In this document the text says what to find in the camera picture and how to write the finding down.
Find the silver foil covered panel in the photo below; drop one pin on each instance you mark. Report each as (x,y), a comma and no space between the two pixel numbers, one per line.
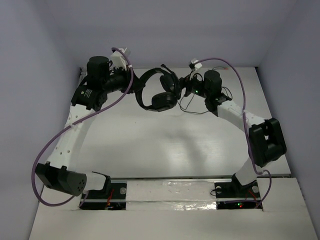
(170,195)

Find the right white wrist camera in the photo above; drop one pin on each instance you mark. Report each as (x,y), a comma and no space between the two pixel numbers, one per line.
(195,65)

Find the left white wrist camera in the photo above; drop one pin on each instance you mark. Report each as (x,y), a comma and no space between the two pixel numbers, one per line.
(117,58)

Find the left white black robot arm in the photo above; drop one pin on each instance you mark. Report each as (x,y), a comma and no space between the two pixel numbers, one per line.
(103,76)

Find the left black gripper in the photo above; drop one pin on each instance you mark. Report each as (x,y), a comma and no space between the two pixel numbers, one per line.
(127,81)

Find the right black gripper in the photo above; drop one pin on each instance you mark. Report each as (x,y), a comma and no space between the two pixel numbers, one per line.
(186,83)

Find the black over-ear headphones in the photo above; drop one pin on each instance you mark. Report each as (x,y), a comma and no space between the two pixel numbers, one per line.
(169,92)

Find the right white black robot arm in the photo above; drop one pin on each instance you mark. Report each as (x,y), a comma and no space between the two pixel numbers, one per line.
(264,137)

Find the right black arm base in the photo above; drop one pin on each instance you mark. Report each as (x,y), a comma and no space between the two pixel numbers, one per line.
(231,195)

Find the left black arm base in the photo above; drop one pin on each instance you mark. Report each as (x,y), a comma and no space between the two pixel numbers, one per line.
(112,197)

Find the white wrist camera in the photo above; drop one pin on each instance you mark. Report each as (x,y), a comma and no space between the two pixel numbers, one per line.
(117,58)
(195,65)

